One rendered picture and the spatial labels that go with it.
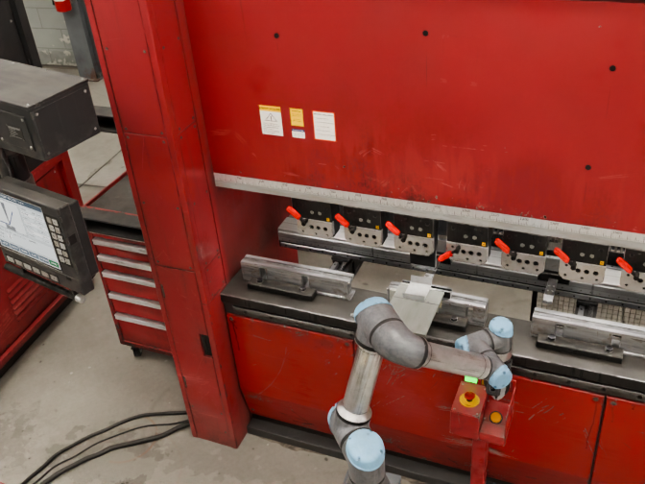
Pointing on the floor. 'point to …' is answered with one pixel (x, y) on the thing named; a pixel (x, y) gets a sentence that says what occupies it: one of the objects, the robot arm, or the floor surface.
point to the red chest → (128, 276)
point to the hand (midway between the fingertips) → (496, 399)
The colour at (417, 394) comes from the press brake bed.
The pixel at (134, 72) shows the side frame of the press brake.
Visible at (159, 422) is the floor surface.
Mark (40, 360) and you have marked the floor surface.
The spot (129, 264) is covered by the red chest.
